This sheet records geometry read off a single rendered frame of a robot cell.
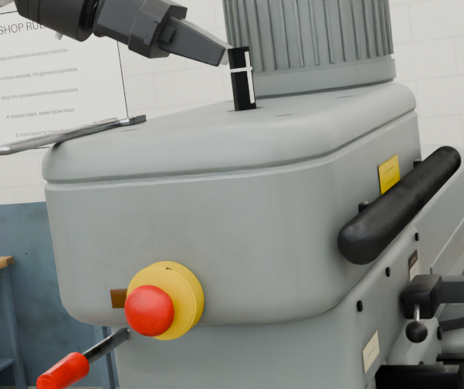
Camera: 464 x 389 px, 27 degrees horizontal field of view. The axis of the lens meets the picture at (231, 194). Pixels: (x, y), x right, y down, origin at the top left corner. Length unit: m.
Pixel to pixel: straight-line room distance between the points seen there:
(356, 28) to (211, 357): 0.43
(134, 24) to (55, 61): 5.04
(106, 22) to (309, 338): 0.35
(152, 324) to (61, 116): 5.25
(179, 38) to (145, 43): 0.04
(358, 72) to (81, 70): 4.81
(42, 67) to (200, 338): 5.17
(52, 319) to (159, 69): 1.76
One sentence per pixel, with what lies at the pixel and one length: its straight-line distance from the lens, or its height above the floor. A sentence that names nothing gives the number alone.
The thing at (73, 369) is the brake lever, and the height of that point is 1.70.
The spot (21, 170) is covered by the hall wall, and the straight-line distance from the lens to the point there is 6.17.
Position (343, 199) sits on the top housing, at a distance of 0.79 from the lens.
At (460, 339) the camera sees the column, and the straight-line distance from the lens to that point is 1.37.
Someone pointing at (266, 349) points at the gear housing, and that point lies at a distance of 0.87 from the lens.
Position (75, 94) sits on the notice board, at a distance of 5.90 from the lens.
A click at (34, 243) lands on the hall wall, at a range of 6.21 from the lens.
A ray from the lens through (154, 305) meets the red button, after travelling 0.73.
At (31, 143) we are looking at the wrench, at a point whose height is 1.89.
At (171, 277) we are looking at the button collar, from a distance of 0.75.
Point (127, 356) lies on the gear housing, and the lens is 0.93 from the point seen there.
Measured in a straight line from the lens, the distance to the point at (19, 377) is 6.38.
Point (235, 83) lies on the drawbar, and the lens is 0.95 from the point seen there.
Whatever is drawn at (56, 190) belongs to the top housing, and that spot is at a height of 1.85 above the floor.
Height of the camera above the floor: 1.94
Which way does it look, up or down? 8 degrees down
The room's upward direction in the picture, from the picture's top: 7 degrees counter-clockwise
